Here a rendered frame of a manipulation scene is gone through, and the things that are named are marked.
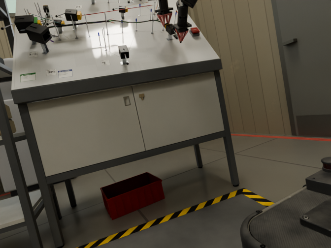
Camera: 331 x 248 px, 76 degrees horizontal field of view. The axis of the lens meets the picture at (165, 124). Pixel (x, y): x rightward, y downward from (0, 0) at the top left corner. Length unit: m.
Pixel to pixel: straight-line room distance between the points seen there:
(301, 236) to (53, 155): 1.12
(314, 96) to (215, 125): 1.44
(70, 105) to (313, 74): 2.26
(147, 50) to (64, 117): 0.63
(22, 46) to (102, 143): 0.73
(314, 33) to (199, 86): 1.53
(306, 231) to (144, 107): 0.93
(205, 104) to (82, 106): 0.75
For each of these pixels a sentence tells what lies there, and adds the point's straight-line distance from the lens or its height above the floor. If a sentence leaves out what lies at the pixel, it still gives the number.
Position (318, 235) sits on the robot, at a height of 0.24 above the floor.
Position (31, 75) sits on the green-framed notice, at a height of 0.94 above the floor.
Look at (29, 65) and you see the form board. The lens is 1.39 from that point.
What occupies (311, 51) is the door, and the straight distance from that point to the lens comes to 2.63.
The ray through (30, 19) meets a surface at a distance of 1.45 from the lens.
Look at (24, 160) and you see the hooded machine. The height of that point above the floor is 0.36.
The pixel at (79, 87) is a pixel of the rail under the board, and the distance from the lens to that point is 1.21.
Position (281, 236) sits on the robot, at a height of 0.24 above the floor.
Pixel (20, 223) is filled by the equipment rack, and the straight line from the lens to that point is 1.36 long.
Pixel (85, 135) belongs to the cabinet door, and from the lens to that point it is 1.25.
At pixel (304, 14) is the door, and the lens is 2.70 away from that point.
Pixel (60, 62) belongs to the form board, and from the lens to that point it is 1.36.
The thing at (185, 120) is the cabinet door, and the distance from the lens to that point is 1.33.
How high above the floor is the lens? 0.64
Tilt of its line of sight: 5 degrees down
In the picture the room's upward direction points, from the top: 12 degrees counter-clockwise
